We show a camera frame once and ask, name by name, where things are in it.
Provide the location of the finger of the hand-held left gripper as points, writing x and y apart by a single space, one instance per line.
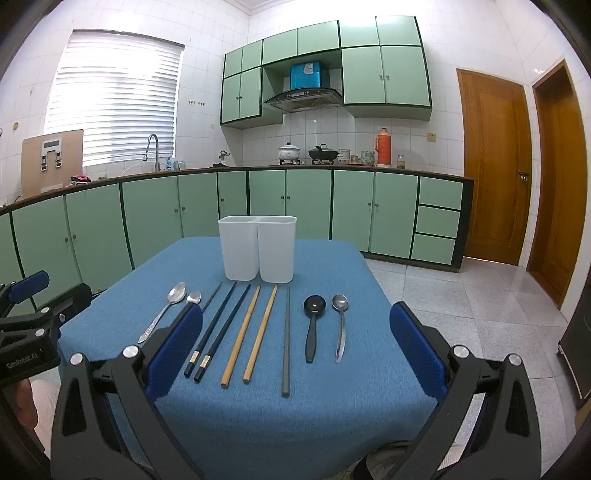
30 282
71 297

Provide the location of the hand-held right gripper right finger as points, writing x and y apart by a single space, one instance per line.
418 350

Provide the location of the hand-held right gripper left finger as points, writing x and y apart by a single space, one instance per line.
175 350

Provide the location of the black chopstick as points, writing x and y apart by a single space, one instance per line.
221 334
210 330

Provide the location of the small metal spoon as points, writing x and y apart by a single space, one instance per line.
194 297

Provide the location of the large metal spoon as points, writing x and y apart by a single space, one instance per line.
177 293

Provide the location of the bamboo chopstick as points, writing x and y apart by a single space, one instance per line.
261 334
240 337

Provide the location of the grey chopstick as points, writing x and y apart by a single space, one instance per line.
213 295
286 346

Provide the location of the slim metal spoon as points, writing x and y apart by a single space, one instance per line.
340 302

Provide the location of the black plastic spoon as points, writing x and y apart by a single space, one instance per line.
315 305

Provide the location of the white two-compartment utensil holder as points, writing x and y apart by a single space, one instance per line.
240 249

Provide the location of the person's left forearm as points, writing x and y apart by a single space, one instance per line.
46 406

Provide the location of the pink cloth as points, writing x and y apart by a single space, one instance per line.
79 179

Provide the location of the blue tablecloth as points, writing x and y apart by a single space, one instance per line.
323 415

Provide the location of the brown board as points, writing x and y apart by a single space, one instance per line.
69 161

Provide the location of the white device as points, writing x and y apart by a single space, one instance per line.
51 147

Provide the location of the dark furniture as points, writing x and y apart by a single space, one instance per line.
575 350

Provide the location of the metal kitchen faucet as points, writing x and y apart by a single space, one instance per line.
156 152

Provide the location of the sink bottles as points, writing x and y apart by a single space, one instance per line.
178 164

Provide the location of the green base cabinets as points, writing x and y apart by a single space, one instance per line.
309 203

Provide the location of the glass jar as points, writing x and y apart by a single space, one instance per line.
400 162

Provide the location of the wooden door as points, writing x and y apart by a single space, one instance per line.
494 175
554 184

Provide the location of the small kettle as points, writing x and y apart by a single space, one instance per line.
223 159

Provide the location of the patterned cup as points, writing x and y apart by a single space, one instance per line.
343 157
367 158

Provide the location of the white window blind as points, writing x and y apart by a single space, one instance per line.
115 101

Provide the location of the orange thermos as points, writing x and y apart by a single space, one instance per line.
383 150

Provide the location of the black cooking pot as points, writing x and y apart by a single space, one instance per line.
323 154

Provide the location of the white cooking pot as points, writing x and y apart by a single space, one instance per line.
289 153

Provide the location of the black range hood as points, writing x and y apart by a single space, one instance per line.
302 99

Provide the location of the wall hooks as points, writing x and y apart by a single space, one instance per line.
197 102

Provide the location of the green wall cabinets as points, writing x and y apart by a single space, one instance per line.
383 76

